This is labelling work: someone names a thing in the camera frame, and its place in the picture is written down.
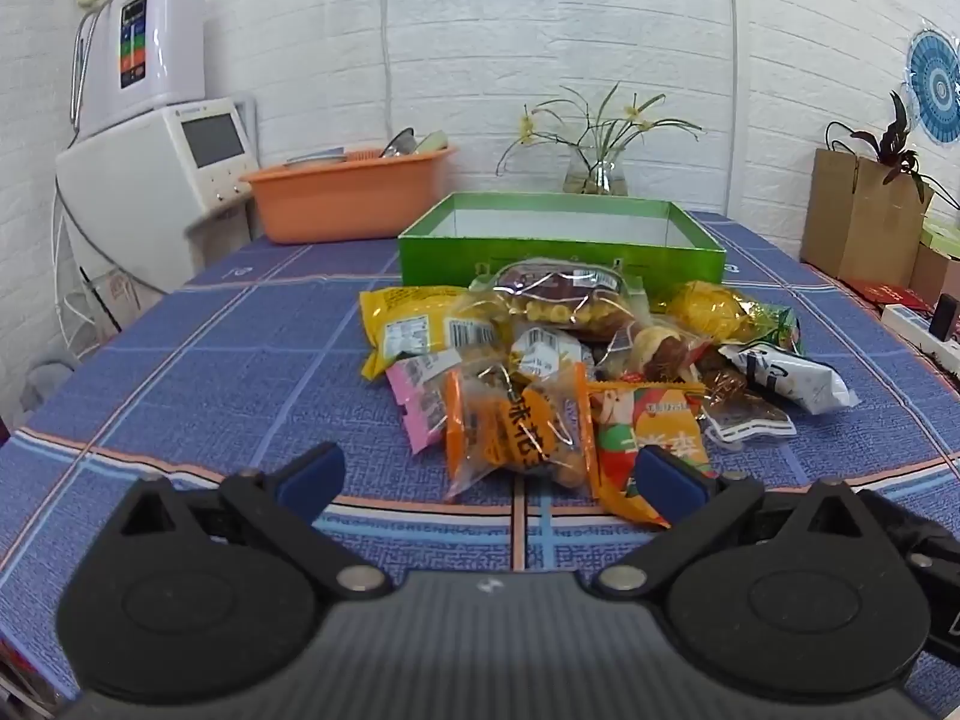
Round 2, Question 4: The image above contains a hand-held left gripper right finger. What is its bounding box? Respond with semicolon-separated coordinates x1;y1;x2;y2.
592;444;890;602

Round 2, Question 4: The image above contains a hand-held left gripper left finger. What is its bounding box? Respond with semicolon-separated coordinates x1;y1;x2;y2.
111;441;392;602

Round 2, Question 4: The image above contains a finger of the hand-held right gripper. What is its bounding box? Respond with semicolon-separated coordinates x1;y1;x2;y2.
855;490;960;595

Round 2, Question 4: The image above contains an orange red green snack packet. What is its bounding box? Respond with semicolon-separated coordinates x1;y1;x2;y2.
587;381;717;528

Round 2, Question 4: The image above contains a clear brown jerky packet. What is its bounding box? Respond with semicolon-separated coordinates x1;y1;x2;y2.
697;364;797;452

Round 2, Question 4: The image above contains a pink snack packet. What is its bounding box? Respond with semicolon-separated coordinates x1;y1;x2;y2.
385;349;470;456

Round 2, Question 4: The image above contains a clear red date roll packet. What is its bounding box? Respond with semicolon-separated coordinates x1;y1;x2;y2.
600;317;713;385

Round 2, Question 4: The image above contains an orange clear snack packet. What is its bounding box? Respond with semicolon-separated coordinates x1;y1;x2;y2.
442;361;601;505

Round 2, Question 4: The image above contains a white black snack packet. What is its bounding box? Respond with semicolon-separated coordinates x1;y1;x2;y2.
718;341;860;415

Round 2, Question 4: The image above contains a yellow green snack packet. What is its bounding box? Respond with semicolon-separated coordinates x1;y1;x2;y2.
666;280;802;353

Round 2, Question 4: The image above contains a small clear white label packet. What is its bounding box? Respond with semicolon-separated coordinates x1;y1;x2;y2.
508;322;597;385

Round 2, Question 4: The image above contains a green cardboard box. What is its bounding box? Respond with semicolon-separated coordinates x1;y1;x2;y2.
397;192;727;312

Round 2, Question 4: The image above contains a white power strip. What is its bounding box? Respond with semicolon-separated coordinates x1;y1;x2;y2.
879;303;960;376

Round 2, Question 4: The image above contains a black plug adapter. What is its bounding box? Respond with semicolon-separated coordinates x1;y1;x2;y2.
928;294;960;342

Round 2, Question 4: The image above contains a flat red box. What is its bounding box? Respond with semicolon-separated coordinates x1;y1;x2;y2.
840;277;935;308

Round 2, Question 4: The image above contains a small cardboard box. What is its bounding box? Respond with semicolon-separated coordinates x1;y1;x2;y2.
909;240;960;307

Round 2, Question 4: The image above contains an orange plastic basin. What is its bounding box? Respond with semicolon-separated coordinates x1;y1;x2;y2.
241;144;458;245

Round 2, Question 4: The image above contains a green white box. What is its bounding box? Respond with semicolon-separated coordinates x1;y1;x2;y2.
919;216;960;256

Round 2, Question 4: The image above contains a glass vase with yellow flowers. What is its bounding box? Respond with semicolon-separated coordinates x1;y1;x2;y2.
495;82;706;197

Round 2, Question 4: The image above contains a brown paper bag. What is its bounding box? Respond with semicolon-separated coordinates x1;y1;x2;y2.
799;120;935;286

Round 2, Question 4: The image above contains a white appliance with screen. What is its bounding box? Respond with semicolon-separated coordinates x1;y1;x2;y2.
54;97;260;293

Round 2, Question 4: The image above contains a metal bowl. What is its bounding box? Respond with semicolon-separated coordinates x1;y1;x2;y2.
379;127;421;160

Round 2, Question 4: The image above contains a purple leaf plant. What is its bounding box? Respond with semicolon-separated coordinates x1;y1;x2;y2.
847;90;960;211

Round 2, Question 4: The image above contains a white water purifier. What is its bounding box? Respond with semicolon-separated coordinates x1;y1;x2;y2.
71;0;207;140

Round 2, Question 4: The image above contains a white wall cable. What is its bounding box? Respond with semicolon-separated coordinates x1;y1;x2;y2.
722;0;741;215
379;0;398;158

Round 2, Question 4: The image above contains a metal flexible hose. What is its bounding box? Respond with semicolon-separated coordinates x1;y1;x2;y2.
69;11;102;128

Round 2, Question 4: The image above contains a blue round wall decoration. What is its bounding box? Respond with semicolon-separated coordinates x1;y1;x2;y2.
904;28;960;147

